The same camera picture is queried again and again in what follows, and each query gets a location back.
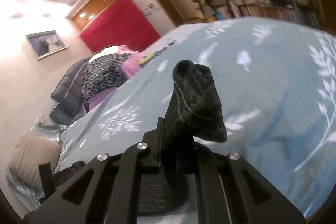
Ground pink purple bedding pile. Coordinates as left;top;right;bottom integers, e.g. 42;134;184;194
82;46;142;113

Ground beige pillow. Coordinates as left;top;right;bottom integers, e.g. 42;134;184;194
8;132;62;190

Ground dark wooden desk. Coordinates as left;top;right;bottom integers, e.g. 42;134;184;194
192;0;236;22

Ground wooden wardrobe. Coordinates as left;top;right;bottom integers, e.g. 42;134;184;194
69;0;183;36

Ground yellow blue round toy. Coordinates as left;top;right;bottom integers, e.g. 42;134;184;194
138;53;155;67

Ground leopard print blanket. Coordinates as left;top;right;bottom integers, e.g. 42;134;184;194
81;53;131;100

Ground black leopard print pants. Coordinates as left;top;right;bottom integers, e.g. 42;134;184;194
53;59;228;217

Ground dark grey padded headboard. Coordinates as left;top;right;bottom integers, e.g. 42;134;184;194
50;57;90;125

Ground wall power socket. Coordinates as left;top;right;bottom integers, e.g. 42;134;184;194
34;115;47;126

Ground framed wall picture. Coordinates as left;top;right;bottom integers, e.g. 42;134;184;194
26;30;69;60

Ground red upright mattress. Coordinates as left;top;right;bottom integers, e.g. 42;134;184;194
80;0;160;52

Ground grey leaf pattern duvet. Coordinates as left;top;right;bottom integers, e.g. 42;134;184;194
4;16;336;219

